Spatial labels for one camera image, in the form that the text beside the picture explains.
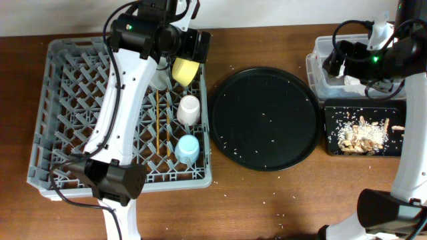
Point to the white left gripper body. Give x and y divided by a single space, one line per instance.
189 40

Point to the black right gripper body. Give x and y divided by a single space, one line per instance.
363 64

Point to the white napkin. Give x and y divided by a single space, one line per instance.
353 85

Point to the yellow bowl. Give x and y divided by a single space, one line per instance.
184 71

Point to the grey round plate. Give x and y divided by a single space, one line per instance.
162 75

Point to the pink plastic cup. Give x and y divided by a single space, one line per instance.
189 110

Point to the rice and nut leftovers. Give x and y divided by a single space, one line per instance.
363 137

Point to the light blue plastic cup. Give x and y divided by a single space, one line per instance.
187 149

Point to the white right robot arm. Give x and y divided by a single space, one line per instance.
393 52

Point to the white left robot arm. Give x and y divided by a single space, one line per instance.
137 36

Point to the clear plastic waste bin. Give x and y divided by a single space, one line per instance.
326 87

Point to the black rectangular waste tray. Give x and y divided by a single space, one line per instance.
338 111

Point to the grey dishwasher rack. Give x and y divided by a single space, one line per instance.
75 80

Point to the right wooden chopstick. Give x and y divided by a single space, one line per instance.
167 124

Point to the wooden chopstick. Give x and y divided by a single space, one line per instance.
167 124
157 122

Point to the left wooden chopstick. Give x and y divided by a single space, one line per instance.
157 122

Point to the round black tray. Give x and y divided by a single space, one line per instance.
265 119

